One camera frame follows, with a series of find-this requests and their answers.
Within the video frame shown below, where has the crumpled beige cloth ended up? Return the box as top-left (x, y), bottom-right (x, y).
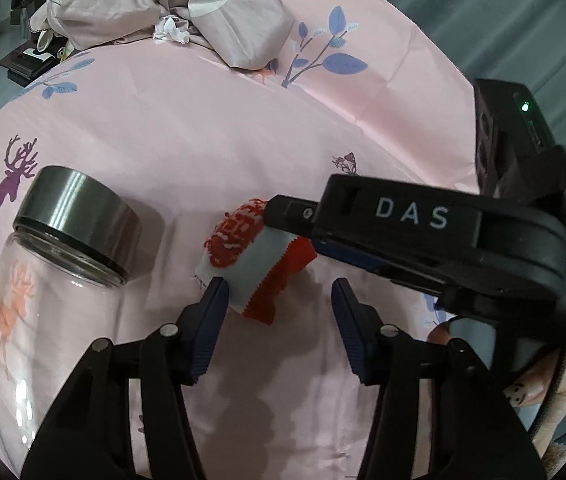
top-left (28, 0), bottom-right (296, 71)

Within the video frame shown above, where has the glass jar with metal lid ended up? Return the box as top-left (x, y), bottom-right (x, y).
top-left (0, 166), bottom-right (143, 466)

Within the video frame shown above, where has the black box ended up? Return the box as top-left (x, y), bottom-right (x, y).
top-left (0, 46), bottom-right (61, 87)

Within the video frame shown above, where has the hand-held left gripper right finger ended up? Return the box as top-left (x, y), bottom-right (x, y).
top-left (330, 277), bottom-right (548, 480)

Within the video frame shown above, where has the person's right hand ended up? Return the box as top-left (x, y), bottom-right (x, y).
top-left (426, 322), bottom-right (456, 346)

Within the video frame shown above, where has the white crumpled tissue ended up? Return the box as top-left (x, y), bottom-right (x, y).
top-left (152, 15), bottom-right (191, 46)

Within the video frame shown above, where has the pink printed bed sheet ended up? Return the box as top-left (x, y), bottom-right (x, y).
top-left (0, 0), bottom-right (529, 480)

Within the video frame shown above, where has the grey curtain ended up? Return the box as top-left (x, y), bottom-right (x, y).
top-left (378, 0), bottom-right (566, 181)

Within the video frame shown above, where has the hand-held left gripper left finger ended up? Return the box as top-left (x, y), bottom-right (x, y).
top-left (20, 276), bottom-right (230, 480)

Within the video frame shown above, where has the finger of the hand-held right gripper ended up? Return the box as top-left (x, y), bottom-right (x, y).
top-left (313, 240), bottom-right (444, 297)
top-left (262, 195), bottom-right (329, 241)

